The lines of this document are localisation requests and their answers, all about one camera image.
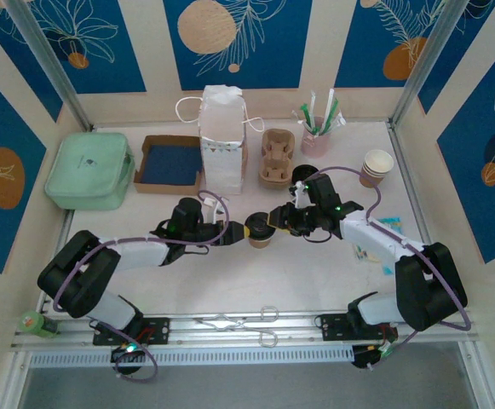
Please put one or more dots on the teal printed packet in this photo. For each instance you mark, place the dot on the teal printed packet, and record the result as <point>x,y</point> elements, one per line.
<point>389,221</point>

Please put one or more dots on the brown cardboard tray box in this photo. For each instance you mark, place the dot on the brown cardboard tray box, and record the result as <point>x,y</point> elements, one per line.
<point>145,142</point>

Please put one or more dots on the silver S-shaped hook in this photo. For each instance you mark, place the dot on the silver S-shaped hook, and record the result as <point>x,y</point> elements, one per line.
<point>268,311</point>

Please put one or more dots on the mint green lunch bag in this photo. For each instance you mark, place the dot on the mint green lunch bag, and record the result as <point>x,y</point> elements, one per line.
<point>87,170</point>

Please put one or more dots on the metal scissors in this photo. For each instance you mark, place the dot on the metal scissors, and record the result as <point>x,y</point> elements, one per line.
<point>226,322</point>

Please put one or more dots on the dark blue napkin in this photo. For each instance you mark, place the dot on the dark blue napkin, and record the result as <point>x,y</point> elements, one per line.
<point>170,164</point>

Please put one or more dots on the stack of black cup lids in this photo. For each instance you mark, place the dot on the stack of black cup lids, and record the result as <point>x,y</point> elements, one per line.
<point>304,171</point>

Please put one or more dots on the pink straw holder cup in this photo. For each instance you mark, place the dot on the pink straw holder cup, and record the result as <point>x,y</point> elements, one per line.
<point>313,147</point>

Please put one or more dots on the stack of brown paper cups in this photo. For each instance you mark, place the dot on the stack of brown paper cups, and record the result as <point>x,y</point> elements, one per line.
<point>375,170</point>

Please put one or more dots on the light blue packet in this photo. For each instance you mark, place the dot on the light blue packet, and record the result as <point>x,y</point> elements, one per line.
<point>388,270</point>

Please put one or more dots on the aluminium frame post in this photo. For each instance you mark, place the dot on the aluminium frame post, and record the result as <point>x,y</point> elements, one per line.
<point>428,55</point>
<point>47,55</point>

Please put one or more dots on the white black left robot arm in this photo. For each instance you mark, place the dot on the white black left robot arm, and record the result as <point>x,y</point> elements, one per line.
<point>140,253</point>

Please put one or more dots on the white paper-wrapped straw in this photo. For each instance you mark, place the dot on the white paper-wrapped straw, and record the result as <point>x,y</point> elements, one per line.
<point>312,106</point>
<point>338,122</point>
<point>300,118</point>
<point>328,106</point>

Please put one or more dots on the brown pulp cup carrier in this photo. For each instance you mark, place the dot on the brown pulp cup carrier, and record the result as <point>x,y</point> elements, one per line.
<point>277,145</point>

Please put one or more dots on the white paper gift bag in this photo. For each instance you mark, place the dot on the white paper gift bag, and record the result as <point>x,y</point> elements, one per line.
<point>223,162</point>

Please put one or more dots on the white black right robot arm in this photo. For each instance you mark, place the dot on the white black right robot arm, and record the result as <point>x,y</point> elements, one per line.
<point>375,238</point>

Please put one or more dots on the black controller board with LED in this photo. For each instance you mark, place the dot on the black controller board with LED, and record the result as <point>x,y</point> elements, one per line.
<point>128,350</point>
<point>364,358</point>

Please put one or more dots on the green plastic stirrer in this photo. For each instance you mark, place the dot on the green plastic stirrer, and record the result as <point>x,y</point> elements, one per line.
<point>333,110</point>
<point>306,113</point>

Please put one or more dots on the long aluminium base rail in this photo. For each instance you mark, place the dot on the long aluminium base rail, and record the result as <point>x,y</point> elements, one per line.
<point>289,326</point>

